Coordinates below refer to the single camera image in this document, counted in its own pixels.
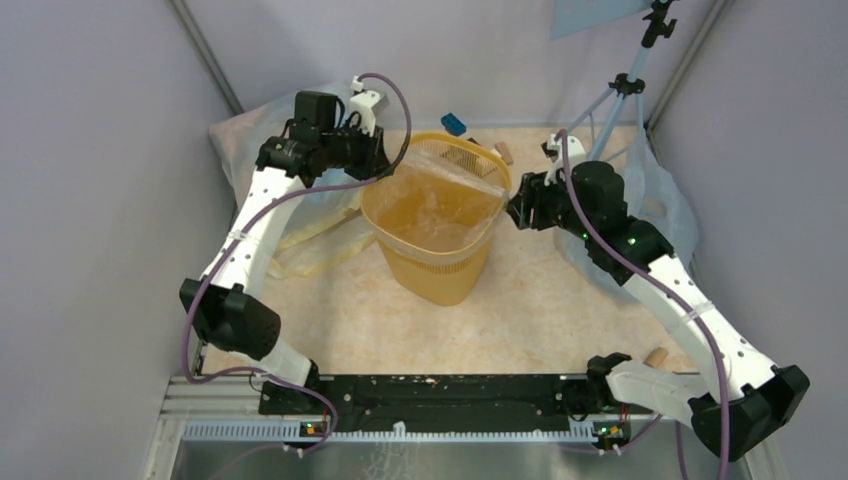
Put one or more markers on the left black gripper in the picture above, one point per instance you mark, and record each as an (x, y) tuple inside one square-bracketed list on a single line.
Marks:
[(375, 157)]

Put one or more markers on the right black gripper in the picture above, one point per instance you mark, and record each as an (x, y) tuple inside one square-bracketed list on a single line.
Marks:
[(532, 195)]

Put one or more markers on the yellow plastic trash bin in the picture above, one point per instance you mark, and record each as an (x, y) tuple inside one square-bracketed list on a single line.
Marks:
[(442, 284)]

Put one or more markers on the clear plastic trash bag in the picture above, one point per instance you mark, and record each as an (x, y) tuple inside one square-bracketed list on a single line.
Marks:
[(433, 210)]

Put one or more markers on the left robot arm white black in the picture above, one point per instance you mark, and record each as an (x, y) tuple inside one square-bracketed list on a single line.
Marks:
[(223, 305)]

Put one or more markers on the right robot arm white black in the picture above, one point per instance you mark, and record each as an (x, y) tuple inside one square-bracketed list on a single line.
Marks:
[(738, 396)]

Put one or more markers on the wooden block rear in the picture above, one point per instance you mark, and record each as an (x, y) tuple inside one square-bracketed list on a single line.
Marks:
[(504, 151)]

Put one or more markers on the yellow plastic bag on floor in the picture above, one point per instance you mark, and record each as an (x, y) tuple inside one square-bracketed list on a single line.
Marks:
[(313, 250)]

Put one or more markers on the blue toy brick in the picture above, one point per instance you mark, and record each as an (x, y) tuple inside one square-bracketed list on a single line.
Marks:
[(453, 125)]

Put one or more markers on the blue stuffed bag right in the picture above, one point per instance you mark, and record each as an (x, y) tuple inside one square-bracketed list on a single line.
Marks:
[(651, 194)]

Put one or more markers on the light blue tripod stand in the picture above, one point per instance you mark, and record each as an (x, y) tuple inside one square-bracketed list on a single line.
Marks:
[(627, 84)]

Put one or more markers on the wooden cylinder near right base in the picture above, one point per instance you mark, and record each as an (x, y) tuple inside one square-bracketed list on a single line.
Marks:
[(656, 357)]

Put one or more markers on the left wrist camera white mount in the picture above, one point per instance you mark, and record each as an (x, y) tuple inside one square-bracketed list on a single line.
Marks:
[(365, 105)]

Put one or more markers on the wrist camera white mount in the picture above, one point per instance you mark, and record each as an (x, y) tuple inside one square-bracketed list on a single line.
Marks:
[(365, 105), (566, 152)]

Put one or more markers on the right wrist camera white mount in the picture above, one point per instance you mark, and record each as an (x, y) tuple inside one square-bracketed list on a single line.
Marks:
[(566, 152)]

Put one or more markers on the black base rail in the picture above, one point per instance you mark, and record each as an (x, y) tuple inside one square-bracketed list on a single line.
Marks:
[(445, 403)]

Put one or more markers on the white cable duct strip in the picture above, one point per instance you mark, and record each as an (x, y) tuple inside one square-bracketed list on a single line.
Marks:
[(291, 432)]

